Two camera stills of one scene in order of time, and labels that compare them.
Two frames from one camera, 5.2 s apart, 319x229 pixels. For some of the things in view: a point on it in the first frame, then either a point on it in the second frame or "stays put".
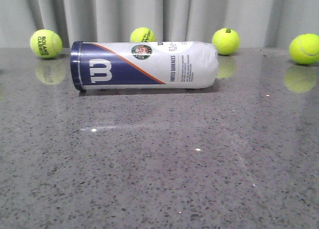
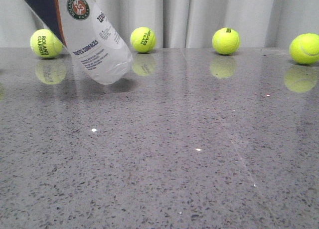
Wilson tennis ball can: [106, 65] to [78, 18]
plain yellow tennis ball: [304, 49] stays put
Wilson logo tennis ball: [227, 41] stays put
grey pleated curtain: [260, 18] stays put
